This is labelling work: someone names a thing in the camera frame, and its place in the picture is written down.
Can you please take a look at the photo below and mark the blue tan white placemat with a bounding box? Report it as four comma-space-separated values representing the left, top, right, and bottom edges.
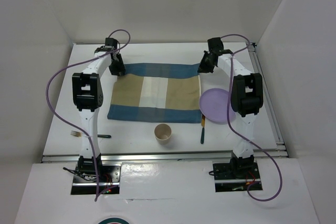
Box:
107, 63, 202, 124

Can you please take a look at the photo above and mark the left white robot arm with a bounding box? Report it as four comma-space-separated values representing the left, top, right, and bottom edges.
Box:
72, 38, 125, 182

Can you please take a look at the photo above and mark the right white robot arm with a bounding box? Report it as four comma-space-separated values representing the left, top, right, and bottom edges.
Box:
198, 37, 264, 179

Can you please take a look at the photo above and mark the purple plate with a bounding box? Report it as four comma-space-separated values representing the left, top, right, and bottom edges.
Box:
199, 88, 229, 124

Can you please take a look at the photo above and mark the beige cup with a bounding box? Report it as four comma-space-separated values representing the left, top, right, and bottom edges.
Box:
154, 123, 172, 145

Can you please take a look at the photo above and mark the green round sticker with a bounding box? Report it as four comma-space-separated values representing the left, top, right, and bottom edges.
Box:
98, 217, 130, 224

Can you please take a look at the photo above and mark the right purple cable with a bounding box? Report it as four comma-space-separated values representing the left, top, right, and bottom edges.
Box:
219, 34, 283, 202

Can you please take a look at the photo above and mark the purple cable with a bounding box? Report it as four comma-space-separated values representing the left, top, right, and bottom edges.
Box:
219, 34, 283, 202
46, 29, 131, 202

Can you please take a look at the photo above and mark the green handled gold knife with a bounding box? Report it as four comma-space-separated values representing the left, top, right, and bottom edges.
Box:
200, 114, 205, 144

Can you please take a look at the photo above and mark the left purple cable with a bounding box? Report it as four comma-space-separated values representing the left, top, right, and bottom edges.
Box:
46, 29, 131, 202

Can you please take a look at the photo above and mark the right aluminium rail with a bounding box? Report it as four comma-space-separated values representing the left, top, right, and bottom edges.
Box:
248, 42, 286, 151

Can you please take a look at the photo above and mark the aluminium rail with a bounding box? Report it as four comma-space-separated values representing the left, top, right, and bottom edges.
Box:
41, 145, 289, 163
248, 42, 286, 151

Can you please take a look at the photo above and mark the green handled gold fork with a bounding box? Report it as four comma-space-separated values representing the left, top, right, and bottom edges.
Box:
70, 131, 111, 138

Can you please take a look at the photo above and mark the front aluminium rail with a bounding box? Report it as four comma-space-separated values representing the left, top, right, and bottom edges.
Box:
41, 145, 289, 163

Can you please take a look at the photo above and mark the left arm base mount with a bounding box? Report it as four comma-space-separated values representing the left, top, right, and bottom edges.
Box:
63, 164, 121, 195

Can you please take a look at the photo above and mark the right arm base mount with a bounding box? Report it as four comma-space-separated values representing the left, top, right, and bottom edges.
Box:
208, 162, 263, 193

